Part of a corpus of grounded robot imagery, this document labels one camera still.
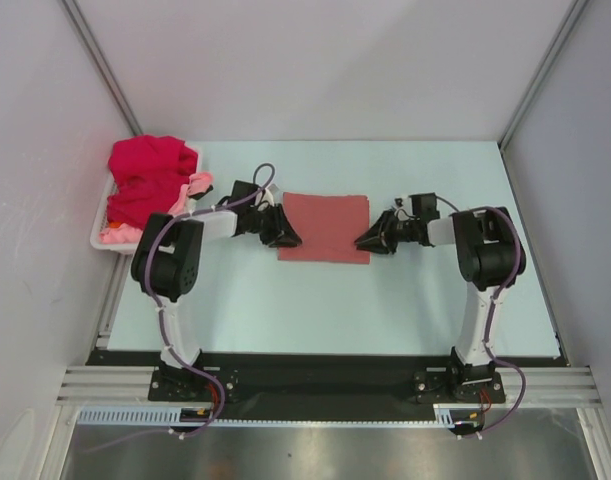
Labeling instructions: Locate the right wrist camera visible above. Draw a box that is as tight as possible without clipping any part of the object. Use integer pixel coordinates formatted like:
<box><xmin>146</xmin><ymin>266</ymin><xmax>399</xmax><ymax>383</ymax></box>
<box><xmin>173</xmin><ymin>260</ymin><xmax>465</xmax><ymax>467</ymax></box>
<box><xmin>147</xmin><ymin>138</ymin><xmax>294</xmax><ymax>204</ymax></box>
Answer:
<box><xmin>394</xmin><ymin>196</ymin><xmax>416</xmax><ymax>221</ymax></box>

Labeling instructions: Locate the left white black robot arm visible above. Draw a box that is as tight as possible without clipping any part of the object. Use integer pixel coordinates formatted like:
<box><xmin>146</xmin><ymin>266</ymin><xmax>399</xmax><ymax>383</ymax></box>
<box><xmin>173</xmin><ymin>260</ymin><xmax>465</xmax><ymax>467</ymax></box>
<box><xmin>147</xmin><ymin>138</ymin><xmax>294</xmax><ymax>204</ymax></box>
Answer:
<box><xmin>131</xmin><ymin>180</ymin><xmax>302</xmax><ymax>400</ymax></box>

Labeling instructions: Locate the aluminium front rail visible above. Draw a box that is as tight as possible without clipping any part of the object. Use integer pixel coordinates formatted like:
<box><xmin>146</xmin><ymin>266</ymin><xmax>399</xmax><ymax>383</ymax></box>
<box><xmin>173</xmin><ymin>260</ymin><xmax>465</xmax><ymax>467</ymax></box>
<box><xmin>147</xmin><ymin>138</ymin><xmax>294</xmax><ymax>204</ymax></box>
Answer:
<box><xmin>56</xmin><ymin>366</ymin><xmax>602</xmax><ymax>408</ymax></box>

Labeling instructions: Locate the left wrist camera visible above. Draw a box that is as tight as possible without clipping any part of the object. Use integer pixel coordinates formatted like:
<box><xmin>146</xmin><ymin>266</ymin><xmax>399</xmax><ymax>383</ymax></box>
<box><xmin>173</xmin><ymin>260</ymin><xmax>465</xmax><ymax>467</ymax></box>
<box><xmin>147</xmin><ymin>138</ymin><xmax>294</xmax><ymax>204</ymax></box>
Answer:
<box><xmin>255</xmin><ymin>184</ymin><xmax>281</xmax><ymax>205</ymax></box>

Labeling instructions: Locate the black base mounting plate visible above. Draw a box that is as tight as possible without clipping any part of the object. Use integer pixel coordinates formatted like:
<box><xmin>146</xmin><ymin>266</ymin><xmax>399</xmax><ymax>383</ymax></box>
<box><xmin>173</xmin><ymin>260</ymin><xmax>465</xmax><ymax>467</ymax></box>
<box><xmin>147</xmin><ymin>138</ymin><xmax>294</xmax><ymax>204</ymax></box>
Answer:
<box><xmin>87</xmin><ymin>349</ymin><xmax>571</xmax><ymax>422</ymax></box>

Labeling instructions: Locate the right aluminium corner post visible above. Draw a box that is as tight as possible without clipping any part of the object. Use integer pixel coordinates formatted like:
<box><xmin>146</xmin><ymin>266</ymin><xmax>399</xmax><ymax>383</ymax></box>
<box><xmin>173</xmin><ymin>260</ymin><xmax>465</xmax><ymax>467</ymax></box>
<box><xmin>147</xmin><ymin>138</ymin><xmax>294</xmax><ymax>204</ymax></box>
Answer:
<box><xmin>497</xmin><ymin>0</ymin><xmax>591</xmax><ymax>153</ymax></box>

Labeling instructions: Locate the light pink t shirt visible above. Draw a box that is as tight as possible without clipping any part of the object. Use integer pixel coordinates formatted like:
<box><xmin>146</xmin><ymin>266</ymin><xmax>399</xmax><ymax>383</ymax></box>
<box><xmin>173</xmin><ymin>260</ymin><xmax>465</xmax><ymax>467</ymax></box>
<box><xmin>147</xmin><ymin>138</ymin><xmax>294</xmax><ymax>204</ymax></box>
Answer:
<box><xmin>91</xmin><ymin>172</ymin><xmax>214</xmax><ymax>252</ymax></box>

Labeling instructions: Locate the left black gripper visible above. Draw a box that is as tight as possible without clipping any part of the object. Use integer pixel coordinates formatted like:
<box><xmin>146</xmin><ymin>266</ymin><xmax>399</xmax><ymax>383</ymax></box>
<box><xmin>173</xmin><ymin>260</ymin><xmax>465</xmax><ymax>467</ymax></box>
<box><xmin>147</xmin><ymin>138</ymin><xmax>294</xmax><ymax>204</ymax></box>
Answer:
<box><xmin>245</xmin><ymin>203</ymin><xmax>301</xmax><ymax>248</ymax></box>

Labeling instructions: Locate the white slotted cable duct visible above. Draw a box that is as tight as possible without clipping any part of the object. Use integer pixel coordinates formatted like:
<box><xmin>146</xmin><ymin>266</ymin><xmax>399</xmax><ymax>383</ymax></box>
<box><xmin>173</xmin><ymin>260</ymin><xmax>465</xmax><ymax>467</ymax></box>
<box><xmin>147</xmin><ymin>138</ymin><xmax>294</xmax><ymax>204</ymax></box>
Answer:
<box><xmin>77</xmin><ymin>406</ymin><xmax>482</xmax><ymax>428</ymax></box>

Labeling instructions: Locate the salmon pink t shirt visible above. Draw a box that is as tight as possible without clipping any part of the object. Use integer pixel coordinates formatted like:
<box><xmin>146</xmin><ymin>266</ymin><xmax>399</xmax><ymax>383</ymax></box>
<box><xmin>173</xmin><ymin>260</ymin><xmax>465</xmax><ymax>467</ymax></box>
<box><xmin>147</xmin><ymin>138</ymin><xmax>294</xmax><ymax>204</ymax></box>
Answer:
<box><xmin>278</xmin><ymin>193</ymin><xmax>371</xmax><ymax>265</ymax></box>

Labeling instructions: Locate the aluminium corner post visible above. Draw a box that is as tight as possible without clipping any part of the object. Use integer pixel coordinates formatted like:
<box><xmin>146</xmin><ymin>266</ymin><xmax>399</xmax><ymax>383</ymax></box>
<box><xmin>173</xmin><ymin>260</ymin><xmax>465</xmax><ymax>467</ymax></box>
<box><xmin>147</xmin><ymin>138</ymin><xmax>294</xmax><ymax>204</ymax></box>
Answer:
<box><xmin>58</xmin><ymin>0</ymin><xmax>143</xmax><ymax>136</ymax></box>
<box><xmin>497</xmin><ymin>0</ymin><xmax>591</xmax><ymax>153</ymax></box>

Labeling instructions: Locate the crimson red t shirt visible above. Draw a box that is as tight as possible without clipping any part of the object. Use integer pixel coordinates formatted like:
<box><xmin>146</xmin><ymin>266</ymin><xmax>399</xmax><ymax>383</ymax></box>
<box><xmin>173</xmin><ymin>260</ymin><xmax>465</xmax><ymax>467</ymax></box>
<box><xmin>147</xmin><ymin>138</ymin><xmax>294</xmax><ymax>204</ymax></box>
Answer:
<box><xmin>106</xmin><ymin>135</ymin><xmax>199</xmax><ymax>229</ymax></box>

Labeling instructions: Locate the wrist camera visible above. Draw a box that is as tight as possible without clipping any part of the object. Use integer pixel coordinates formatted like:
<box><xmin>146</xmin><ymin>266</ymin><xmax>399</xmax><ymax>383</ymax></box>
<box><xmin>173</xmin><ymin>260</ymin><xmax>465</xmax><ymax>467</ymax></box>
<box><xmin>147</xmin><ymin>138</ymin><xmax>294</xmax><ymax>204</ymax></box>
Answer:
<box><xmin>255</xmin><ymin>184</ymin><xmax>281</xmax><ymax>205</ymax></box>
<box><xmin>394</xmin><ymin>196</ymin><xmax>416</xmax><ymax>221</ymax></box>

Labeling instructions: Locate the left aluminium corner post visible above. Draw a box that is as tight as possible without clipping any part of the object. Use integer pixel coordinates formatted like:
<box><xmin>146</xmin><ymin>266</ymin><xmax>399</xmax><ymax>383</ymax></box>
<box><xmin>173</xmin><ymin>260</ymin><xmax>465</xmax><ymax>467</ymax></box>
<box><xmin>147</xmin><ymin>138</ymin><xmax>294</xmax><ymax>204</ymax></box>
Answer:
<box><xmin>58</xmin><ymin>0</ymin><xmax>143</xmax><ymax>136</ymax></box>

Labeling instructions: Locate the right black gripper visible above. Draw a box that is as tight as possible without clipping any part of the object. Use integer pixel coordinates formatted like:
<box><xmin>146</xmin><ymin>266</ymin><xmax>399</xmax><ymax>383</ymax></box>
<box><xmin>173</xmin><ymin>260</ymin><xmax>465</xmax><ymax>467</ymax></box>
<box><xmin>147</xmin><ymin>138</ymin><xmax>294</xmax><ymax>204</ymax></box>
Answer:
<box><xmin>355</xmin><ymin>209</ymin><xmax>420</xmax><ymax>254</ymax></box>

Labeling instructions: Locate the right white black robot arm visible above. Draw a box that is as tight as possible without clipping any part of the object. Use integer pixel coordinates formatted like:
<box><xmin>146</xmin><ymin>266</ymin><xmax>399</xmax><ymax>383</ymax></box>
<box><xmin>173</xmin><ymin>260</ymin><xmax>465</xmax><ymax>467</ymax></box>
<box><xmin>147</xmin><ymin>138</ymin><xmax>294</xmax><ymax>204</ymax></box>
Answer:
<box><xmin>354</xmin><ymin>193</ymin><xmax>526</xmax><ymax>404</ymax></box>

